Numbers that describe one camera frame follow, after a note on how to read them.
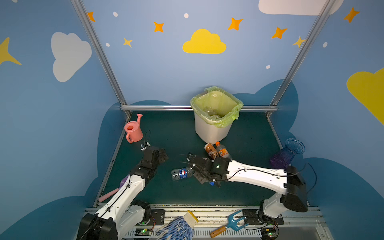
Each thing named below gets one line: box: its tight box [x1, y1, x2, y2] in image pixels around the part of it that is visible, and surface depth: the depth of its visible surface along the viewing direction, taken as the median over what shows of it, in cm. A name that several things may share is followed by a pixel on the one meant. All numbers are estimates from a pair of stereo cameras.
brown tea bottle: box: [204, 142, 219, 161], surface depth 97 cm
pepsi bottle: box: [171, 167, 193, 181], surface depth 86 cm
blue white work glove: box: [155, 210, 199, 240], surface depth 72 cm
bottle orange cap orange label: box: [215, 141, 233, 159], surface depth 96 cm
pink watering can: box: [124, 113, 144, 144], surface depth 100 cm
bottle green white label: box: [203, 106, 220, 119], surface depth 106 cm
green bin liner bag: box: [190, 86, 244, 128], surface depth 95 cm
